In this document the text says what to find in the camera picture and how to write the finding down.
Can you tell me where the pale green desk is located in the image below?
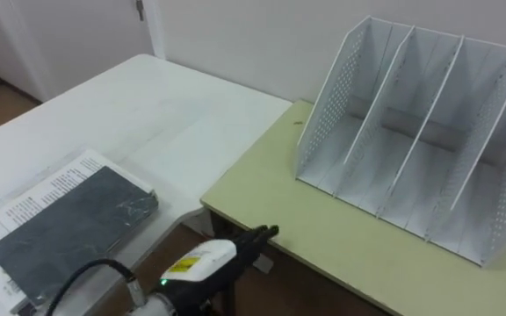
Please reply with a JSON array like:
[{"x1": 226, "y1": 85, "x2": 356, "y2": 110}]
[{"x1": 199, "y1": 99, "x2": 506, "y2": 316}]

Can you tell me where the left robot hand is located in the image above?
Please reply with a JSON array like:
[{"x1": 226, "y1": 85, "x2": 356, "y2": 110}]
[{"x1": 159, "y1": 224, "x2": 280, "y2": 316}]

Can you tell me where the dark grey cover book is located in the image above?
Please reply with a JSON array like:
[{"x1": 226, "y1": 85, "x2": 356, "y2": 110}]
[{"x1": 0, "y1": 147, "x2": 160, "y2": 313}]

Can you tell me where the white door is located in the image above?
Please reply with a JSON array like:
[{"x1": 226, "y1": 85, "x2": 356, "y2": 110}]
[{"x1": 0, "y1": 0, "x2": 167, "y2": 103}]

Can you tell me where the white perforated file rack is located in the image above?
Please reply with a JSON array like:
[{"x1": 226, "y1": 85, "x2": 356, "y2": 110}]
[{"x1": 294, "y1": 15, "x2": 506, "y2": 268}]

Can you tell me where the white desk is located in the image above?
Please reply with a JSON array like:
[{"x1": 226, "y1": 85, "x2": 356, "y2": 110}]
[{"x1": 0, "y1": 54, "x2": 293, "y2": 316}]

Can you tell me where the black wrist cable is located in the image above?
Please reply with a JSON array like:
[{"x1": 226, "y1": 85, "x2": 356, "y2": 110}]
[{"x1": 44, "y1": 258, "x2": 147, "y2": 316}]

